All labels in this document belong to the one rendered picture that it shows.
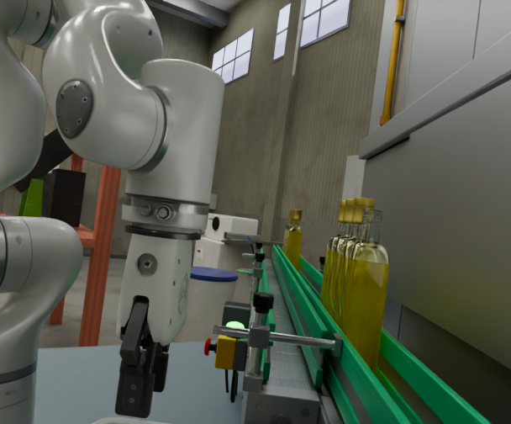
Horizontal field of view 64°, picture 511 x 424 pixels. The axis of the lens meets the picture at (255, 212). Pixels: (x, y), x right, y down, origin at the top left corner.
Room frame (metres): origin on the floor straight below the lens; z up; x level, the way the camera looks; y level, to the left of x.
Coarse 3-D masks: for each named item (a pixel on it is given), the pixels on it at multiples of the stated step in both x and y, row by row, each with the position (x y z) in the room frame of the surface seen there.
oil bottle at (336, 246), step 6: (336, 240) 0.75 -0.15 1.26; (342, 240) 0.72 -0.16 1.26; (336, 246) 0.72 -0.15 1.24; (336, 252) 0.72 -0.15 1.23; (330, 258) 0.76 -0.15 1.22; (336, 258) 0.71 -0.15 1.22; (330, 264) 0.75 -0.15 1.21; (336, 264) 0.71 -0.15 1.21; (330, 270) 0.74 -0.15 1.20; (330, 276) 0.73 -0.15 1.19; (330, 282) 0.73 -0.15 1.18; (330, 288) 0.72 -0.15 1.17; (330, 294) 0.72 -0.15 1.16; (324, 300) 0.76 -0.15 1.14; (330, 300) 0.72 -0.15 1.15; (324, 306) 0.75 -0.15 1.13; (330, 306) 0.71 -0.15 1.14
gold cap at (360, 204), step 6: (360, 198) 0.67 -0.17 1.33; (366, 198) 0.67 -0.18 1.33; (354, 204) 0.68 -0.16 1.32; (360, 204) 0.67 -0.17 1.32; (366, 204) 0.67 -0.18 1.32; (372, 204) 0.67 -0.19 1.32; (354, 210) 0.68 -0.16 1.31; (360, 210) 0.67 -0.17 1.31; (354, 216) 0.68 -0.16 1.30; (360, 216) 0.67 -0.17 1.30; (354, 222) 0.67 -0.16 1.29; (360, 222) 0.67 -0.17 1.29
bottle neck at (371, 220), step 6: (366, 210) 0.61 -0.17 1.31; (372, 210) 0.61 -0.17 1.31; (378, 210) 0.61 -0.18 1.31; (366, 216) 0.61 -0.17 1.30; (372, 216) 0.61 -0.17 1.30; (378, 216) 0.61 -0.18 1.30; (366, 222) 0.61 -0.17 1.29; (372, 222) 0.61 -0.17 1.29; (378, 222) 0.61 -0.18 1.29; (366, 228) 0.61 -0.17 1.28; (372, 228) 0.61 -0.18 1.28; (378, 228) 0.61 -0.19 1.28; (366, 234) 0.61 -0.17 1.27; (372, 234) 0.61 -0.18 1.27; (378, 234) 0.61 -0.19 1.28; (366, 240) 0.61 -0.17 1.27; (372, 240) 0.61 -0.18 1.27; (378, 240) 0.61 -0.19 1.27
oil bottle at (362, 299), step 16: (352, 256) 0.60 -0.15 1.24; (368, 256) 0.60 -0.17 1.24; (384, 256) 0.60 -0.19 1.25; (352, 272) 0.60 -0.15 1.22; (368, 272) 0.60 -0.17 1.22; (384, 272) 0.60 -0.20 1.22; (352, 288) 0.60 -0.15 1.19; (368, 288) 0.60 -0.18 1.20; (384, 288) 0.60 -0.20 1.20; (352, 304) 0.60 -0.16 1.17; (368, 304) 0.60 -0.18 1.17; (384, 304) 0.60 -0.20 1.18; (352, 320) 0.60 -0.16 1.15; (368, 320) 0.60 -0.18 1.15; (352, 336) 0.60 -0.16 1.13; (368, 336) 0.60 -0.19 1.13; (368, 352) 0.60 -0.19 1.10
